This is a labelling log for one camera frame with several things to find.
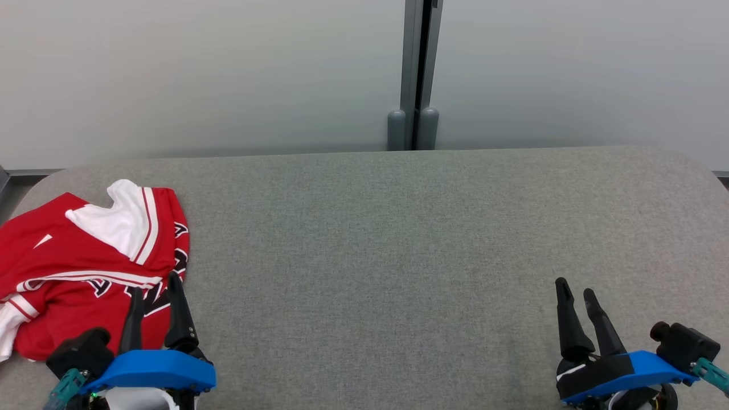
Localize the teal camera connector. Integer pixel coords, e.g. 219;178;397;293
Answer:
691;357;729;397
43;368;91;410

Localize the red jersey with white sleeves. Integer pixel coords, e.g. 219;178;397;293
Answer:
0;179;190;362

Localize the teal left camera connector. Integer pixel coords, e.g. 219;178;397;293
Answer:
43;368;91;410

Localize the blue banded right gripper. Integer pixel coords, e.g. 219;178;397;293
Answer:
555;277;700;410

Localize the teal right camera connector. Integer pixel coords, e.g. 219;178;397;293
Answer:
691;357;729;397

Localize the blue banded left gripper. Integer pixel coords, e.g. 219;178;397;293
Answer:
79;271;218;410

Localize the grey post pair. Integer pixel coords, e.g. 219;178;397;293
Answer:
387;0;425;151

